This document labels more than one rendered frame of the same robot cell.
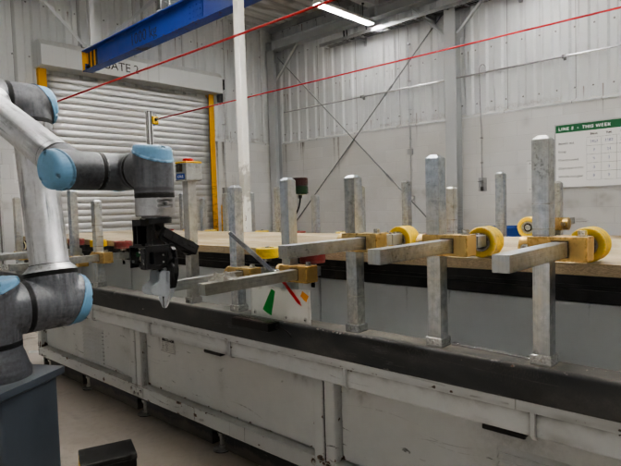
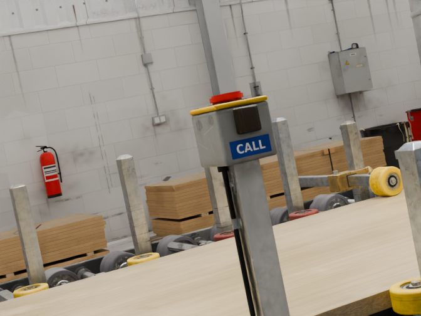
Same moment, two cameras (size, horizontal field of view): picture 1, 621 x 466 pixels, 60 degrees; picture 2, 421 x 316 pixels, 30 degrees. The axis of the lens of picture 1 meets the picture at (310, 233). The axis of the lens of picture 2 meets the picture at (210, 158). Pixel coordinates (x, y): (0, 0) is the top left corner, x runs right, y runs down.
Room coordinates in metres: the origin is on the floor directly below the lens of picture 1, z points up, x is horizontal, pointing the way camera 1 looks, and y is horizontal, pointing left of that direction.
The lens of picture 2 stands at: (1.65, 1.31, 1.21)
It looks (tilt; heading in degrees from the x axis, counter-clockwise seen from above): 3 degrees down; 292
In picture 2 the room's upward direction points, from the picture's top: 11 degrees counter-clockwise
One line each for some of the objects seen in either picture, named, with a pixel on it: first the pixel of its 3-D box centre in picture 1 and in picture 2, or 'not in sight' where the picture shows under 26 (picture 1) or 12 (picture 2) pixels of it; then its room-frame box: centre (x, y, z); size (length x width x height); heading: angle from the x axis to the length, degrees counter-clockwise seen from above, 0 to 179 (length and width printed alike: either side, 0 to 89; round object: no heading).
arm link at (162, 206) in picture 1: (155, 208); not in sight; (1.24, 0.36, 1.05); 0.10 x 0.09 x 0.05; 49
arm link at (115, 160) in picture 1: (122, 171); not in sight; (1.31, 0.45, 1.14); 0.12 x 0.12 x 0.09; 50
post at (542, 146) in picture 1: (543, 251); not in sight; (1.11, -0.49, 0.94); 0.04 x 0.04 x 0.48; 47
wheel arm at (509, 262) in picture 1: (553, 250); not in sight; (1.04, -0.47, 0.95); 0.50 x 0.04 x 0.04; 137
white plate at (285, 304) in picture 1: (278, 303); not in sight; (1.62, 0.10, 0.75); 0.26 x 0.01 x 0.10; 47
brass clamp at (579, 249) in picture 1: (554, 248); not in sight; (1.10, -0.50, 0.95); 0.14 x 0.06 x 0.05; 47
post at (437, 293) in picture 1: (436, 254); not in sight; (1.28, -0.30, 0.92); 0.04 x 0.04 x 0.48; 47
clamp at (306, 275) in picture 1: (296, 273); not in sight; (1.61, 0.05, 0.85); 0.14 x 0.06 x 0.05; 47
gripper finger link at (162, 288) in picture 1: (161, 289); not in sight; (1.23, 0.35, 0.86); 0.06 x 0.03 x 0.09; 139
